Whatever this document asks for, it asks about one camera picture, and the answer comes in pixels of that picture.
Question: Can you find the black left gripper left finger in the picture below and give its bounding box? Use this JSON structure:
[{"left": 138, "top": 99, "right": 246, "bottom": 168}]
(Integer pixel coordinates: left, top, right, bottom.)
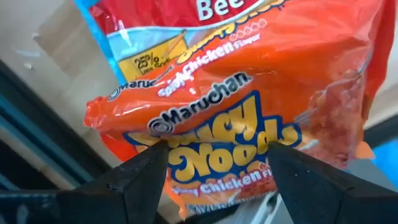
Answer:
[{"left": 57, "top": 140, "right": 171, "bottom": 224}]

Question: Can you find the blue Maruchan ramen pack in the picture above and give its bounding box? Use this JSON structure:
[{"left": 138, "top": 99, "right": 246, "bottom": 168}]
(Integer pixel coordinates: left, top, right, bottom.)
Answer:
[{"left": 73, "top": 0, "right": 280, "bottom": 86}]

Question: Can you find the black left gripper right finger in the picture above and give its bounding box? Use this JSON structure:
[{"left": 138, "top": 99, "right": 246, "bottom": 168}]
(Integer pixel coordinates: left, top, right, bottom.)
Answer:
[{"left": 267, "top": 141, "right": 383, "bottom": 224}]

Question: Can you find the red Maruchan spicy noodles pack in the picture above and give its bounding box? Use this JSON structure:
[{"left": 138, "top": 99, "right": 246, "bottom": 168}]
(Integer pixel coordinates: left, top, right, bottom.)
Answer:
[
  {"left": 90, "top": 0, "right": 397, "bottom": 119},
  {"left": 83, "top": 46, "right": 377, "bottom": 220}
]

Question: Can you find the black aluminium table frame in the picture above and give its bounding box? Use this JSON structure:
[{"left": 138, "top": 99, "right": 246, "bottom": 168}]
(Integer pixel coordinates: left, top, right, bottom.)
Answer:
[{"left": 0, "top": 60, "right": 111, "bottom": 190}]

